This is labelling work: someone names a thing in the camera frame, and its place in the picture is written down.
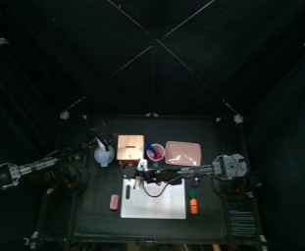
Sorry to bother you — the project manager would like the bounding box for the black cable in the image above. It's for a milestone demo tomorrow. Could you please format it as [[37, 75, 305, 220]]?
[[142, 179, 184, 199]]

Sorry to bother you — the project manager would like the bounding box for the orange toy carrot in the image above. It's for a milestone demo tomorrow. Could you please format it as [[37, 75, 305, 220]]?
[[188, 189, 201, 216]]

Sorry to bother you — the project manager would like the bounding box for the white cutting board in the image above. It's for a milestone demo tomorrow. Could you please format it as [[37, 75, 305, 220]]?
[[120, 177, 188, 220]]

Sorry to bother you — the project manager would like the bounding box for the pink square plate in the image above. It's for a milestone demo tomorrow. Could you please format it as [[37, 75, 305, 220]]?
[[164, 140, 204, 167]]

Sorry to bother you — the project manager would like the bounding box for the red plastic cup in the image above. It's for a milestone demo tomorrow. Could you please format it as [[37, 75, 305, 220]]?
[[146, 143, 167, 163]]

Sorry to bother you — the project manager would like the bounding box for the pink rectangular block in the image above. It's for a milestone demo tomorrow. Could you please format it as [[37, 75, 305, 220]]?
[[109, 194, 121, 211]]

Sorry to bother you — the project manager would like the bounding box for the dark metal container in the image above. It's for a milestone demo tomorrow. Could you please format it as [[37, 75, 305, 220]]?
[[137, 158, 150, 172]]

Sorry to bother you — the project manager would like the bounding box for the wooden box with red drawer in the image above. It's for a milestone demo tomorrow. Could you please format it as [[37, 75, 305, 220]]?
[[116, 134, 146, 166]]

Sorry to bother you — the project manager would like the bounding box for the grey-blue bowl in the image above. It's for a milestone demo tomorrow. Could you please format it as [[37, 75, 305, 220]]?
[[93, 145, 117, 168]]

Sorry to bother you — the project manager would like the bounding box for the thin diagonal cord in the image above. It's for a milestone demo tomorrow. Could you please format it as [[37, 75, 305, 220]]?
[[65, 0, 216, 114], [106, 0, 241, 121]]

